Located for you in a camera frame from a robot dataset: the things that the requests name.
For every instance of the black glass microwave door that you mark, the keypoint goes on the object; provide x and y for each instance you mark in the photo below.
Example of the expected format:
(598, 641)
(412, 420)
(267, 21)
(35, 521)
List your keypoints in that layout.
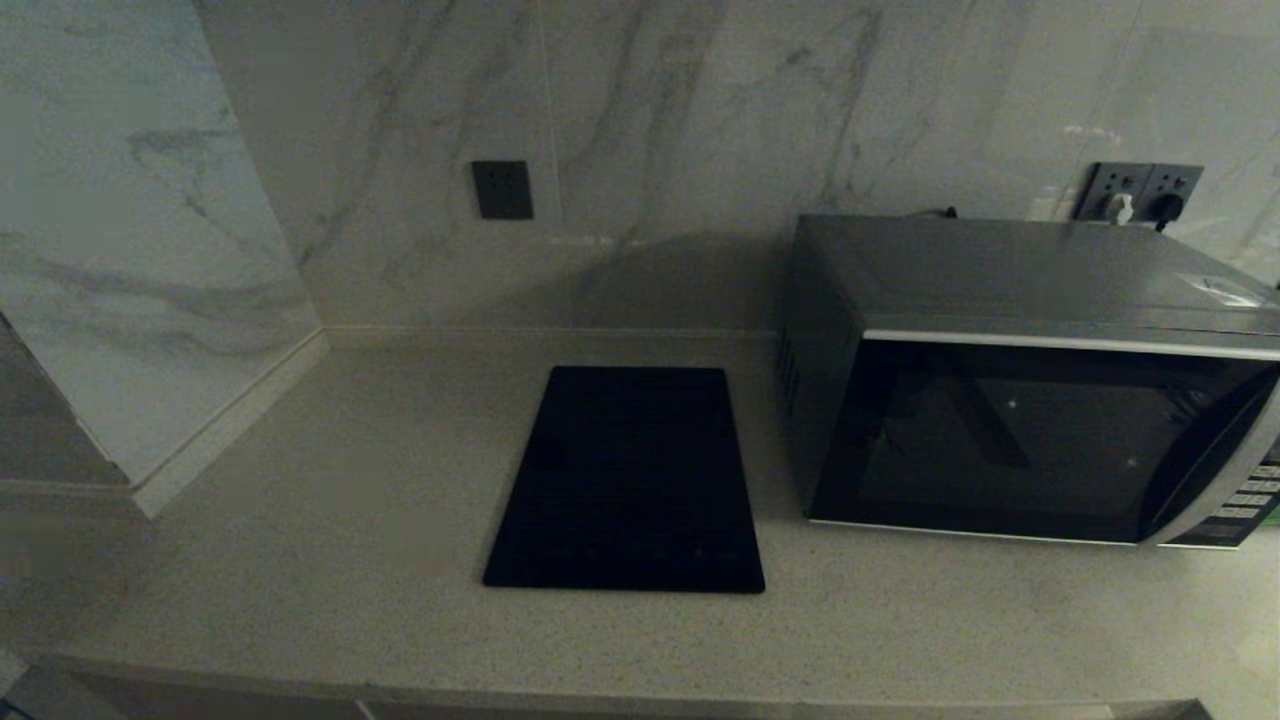
(1000, 450)

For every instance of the silver microwave oven housing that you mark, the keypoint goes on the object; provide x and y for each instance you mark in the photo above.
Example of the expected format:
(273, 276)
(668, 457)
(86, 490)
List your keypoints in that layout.
(1000, 265)

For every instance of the black glass induction cooktop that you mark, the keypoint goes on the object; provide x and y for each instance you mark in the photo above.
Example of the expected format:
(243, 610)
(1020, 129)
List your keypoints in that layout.
(625, 480)

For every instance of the green plastic tray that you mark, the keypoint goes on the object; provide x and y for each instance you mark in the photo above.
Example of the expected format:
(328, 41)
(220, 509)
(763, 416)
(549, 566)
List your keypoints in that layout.
(1272, 518)

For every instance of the white cabinet door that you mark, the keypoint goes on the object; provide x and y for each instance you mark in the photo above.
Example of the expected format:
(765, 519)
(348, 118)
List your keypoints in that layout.
(40, 700)

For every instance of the dark grey wall socket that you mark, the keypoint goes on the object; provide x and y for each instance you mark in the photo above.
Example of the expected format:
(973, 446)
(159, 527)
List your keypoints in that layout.
(1103, 183)
(1180, 181)
(503, 190)

